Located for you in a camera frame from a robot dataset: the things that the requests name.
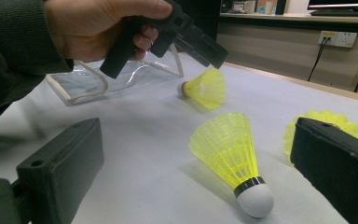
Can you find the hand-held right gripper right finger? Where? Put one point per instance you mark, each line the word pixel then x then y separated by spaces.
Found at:
pixel 338 168

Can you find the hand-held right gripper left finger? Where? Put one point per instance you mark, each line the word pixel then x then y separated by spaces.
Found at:
pixel 65 168

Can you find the yellow plastic shuttlecock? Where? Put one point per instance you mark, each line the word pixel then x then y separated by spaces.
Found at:
pixel 230 149
pixel 332 119
pixel 206 88

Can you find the white wall power outlet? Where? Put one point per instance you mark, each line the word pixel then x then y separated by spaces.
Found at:
pixel 338 39

